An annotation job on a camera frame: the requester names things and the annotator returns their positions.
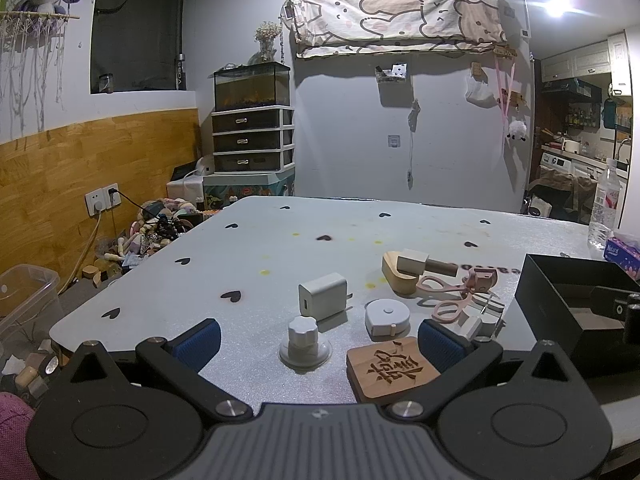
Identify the white drawer unit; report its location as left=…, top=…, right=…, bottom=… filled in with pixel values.
left=212, top=105, right=295, bottom=174

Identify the white wall socket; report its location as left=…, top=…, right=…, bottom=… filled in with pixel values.
left=85, top=183, right=122, bottom=217

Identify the wooden stamp with white block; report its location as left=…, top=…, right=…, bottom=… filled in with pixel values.
left=396, top=249, right=458, bottom=278

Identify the patterned hanging blanket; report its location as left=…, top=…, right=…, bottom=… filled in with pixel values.
left=281, top=0, right=508, bottom=60

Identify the white sheep plush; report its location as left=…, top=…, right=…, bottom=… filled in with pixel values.
left=506, top=120, right=528, bottom=142

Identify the clear water bottle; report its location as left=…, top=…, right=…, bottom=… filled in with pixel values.
left=588, top=158, right=622, bottom=252

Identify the purple tissue box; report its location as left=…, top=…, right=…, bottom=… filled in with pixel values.
left=603, top=231, right=640, bottom=281

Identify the carved wooden block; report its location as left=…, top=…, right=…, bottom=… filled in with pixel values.
left=346, top=337, right=440, bottom=405

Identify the white knob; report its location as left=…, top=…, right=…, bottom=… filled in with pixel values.
left=279, top=316, right=332, bottom=370

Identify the black cardboard box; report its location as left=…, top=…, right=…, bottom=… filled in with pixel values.
left=515, top=254, right=639, bottom=378

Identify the white power adapter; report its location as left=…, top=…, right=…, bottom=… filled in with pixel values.
left=298, top=273, right=349, bottom=321

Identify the white round tape measure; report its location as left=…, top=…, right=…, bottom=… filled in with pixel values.
left=364, top=299, right=410, bottom=338

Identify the clear plastic bin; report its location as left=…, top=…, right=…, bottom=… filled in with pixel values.
left=1, top=263, right=63, bottom=348

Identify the glass fish tank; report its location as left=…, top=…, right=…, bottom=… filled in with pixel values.
left=213, top=62, right=291, bottom=112

